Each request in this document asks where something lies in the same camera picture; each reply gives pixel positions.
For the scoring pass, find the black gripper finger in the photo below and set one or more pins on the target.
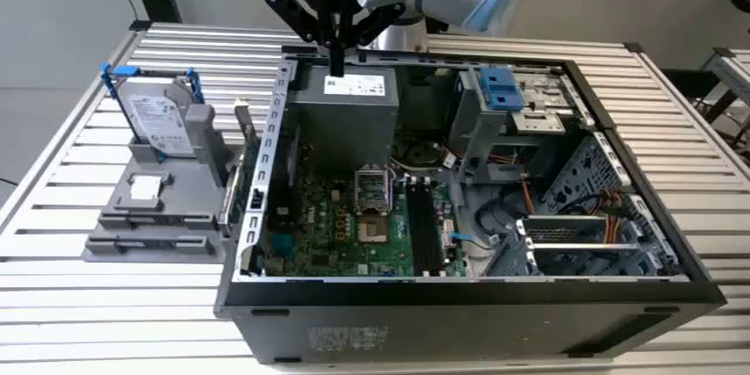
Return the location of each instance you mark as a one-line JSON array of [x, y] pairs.
[[375, 23], [292, 6]]

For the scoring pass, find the black RAM slot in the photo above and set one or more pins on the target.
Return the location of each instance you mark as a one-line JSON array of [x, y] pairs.
[[428, 225], [415, 225], [421, 225]]

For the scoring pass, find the grey power supply unit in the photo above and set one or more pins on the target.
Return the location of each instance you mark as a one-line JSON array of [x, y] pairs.
[[339, 129]]

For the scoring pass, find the blue drive bay latch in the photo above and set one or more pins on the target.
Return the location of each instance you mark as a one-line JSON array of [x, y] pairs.
[[497, 89]]

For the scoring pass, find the black table corner cap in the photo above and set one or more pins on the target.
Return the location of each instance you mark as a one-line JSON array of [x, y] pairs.
[[632, 48], [140, 26]]

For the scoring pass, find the round black case speaker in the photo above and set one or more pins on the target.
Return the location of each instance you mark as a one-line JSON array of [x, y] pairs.
[[423, 153]]

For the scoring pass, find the silver drive bay cage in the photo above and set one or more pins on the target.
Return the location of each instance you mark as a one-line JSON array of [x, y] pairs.
[[485, 129]]

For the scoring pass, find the hard disk in blue carrier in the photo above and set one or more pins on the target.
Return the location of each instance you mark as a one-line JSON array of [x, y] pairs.
[[154, 116]]

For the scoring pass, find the green graphics card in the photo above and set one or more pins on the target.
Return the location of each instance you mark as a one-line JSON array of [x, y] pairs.
[[251, 160]]

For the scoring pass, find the grey parts rack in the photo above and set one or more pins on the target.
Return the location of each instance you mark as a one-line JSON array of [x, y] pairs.
[[186, 182]]

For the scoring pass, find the CPU socket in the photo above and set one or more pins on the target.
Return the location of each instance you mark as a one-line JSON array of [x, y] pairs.
[[373, 230]]

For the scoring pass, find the silver CPU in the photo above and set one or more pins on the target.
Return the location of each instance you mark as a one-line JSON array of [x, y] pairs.
[[144, 188]]

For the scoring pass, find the green motherboard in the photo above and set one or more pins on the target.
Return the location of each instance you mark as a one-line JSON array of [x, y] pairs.
[[328, 234]]

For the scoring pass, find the metal slat side table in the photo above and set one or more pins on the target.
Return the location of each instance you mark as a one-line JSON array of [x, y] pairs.
[[728, 65]]

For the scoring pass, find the silver disk bay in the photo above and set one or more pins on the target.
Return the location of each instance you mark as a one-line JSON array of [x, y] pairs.
[[574, 247]]

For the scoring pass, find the black open PC case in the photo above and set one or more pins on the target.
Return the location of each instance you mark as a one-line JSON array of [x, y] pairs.
[[409, 326]]

